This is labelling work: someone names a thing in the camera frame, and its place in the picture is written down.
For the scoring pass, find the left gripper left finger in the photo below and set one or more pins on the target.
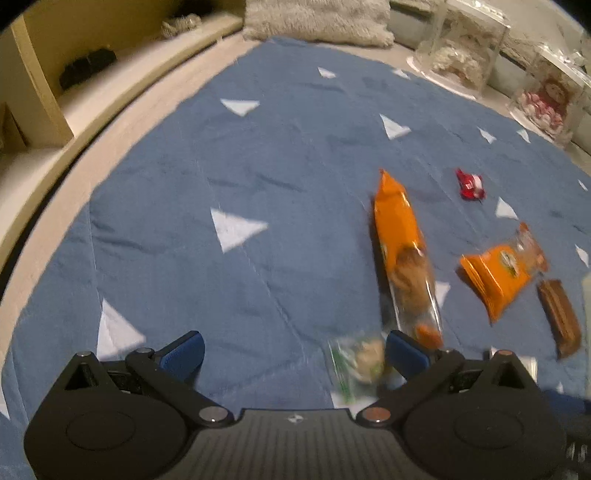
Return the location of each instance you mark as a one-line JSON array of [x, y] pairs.
[[171, 373]]

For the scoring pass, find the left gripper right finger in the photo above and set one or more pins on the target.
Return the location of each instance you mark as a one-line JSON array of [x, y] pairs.
[[425, 372]]

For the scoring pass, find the green white candy pack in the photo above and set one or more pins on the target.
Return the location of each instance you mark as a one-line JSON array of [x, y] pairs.
[[357, 366]]

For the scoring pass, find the orange cookie pack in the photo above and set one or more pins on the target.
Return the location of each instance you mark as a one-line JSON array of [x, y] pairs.
[[407, 264], [503, 271]]

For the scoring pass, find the brown wafer packet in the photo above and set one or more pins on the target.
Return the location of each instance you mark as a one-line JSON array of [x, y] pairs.
[[561, 316]]

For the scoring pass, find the blue quilted triangle mat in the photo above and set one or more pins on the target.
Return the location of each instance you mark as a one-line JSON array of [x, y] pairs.
[[245, 214]]

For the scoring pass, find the small red candy wrapper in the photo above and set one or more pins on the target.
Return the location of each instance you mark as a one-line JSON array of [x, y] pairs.
[[471, 186]]

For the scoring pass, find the clear case red doll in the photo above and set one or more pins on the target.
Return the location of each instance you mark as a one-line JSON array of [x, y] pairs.
[[552, 97]]

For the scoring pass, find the wooden bedside shelf left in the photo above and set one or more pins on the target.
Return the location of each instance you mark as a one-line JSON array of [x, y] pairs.
[[68, 68]]

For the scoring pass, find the clear case white doll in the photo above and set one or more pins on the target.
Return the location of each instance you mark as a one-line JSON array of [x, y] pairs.
[[461, 46]]

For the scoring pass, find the fluffy white pillow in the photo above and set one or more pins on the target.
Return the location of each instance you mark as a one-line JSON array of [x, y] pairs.
[[355, 22]]

